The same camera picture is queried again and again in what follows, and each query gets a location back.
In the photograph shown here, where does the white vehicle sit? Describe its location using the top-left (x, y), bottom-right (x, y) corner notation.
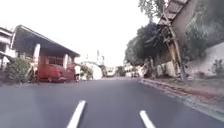
top-left (105, 66), bottom-right (116, 78)

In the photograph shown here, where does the white building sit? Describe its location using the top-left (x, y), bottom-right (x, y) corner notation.
top-left (79, 49), bottom-right (106, 81)

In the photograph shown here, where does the grey asphalt road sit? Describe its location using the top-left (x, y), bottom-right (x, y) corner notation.
top-left (0, 76), bottom-right (224, 128)

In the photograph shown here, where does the dark green tree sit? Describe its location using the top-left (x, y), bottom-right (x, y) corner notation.
top-left (123, 22), bottom-right (168, 78)

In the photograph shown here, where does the red gate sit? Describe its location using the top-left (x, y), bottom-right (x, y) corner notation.
top-left (35, 55), bottom-right (77, 84)

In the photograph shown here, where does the robot's own part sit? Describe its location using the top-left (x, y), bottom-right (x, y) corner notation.
top-left (66, 99), bottom-right (87, 128)
top-left (138, 109), bottom-right (157, 128)

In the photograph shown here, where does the leaning pole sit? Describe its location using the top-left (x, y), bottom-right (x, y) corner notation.
top-left (161, 11), bottom-right (188, 83)

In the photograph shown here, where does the building with dark roof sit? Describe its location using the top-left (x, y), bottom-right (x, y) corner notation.
top-left (10, 24), bottom-right (81, 83)

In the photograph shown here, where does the building with overhanging roof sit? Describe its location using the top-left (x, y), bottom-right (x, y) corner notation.
top-left (155, 0), bottom-right (224, 79)

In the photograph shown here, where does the paved sidewalk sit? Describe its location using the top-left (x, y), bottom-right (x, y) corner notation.
top-left (139, 76), bottom-right (224, 123)

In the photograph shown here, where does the green bush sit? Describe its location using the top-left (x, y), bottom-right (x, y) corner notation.
top-left (5, 54), bottom-right (36, 85)

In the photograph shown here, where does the pale building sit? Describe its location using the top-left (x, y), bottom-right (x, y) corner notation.
top-left (0, 26), bottom-right (17, 72)

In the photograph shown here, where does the white wall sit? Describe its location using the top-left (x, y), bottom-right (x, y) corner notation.
top-left (185, 41), bottom-right (224, 78)

